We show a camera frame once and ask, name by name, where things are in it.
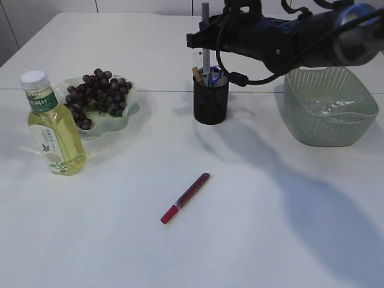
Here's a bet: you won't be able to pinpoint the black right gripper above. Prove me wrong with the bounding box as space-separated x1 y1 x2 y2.
187 1 342 73

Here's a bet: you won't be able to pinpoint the blue scissors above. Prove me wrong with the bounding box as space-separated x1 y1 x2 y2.
209 65 225 88

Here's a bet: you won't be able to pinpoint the clear plastic sheet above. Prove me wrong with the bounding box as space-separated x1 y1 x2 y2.
308 100 356 116

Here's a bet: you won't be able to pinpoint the clear plastic ruler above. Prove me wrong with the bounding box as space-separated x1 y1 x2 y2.
192 51 203 73

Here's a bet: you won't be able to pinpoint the blue glitter pen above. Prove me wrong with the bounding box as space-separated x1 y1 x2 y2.
201 2 211 87

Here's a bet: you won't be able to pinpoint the gold glitter pen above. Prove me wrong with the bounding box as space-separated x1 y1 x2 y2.
192 67 204 86

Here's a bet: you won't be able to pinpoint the red crayon pen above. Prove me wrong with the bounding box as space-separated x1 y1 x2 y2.
160 173 211 224

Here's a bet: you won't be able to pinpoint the purple artificial grape bunch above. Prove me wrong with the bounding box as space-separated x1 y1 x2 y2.
64 68 133 131

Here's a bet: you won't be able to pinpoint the yellow tea bottle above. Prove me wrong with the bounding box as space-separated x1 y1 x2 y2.
20 70 86 176

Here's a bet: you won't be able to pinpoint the blue black right robot arm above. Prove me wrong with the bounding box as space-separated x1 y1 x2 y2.
187 1 383 74

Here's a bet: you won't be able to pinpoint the green plastic woven basket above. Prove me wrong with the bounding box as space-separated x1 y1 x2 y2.
283 67 379 147

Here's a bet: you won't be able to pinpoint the black mesh pen holder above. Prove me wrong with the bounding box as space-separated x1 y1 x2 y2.
193 75 229 125

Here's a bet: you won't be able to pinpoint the green wavy glass plate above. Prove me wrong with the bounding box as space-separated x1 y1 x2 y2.
53 74 138 136

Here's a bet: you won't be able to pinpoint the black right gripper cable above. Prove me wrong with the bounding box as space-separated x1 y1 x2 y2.
214 0 384 88

